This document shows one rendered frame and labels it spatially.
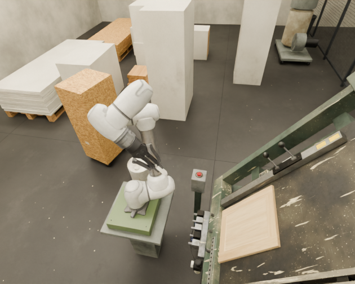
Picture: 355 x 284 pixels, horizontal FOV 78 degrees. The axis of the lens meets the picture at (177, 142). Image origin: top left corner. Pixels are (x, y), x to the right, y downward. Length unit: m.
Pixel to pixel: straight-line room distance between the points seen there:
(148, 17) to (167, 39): 0.36
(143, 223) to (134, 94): 1.16
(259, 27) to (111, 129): 4.13
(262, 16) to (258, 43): 0.46
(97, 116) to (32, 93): 3.59
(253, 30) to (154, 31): 2.11
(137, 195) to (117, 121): 0.87
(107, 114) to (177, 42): 2.51
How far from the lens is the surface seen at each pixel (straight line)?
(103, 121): 0.92
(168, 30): 3.30
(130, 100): 0.91
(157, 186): 1.68
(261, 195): 1.52
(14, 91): 4.72
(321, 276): 1.07
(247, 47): 4.86
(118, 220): 1.89
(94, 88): 2.71
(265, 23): 4.76
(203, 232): 1.87
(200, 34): 6.05
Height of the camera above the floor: 2.44
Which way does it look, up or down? 44 degrees down
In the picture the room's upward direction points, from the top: 3 degrees counter-clockwise
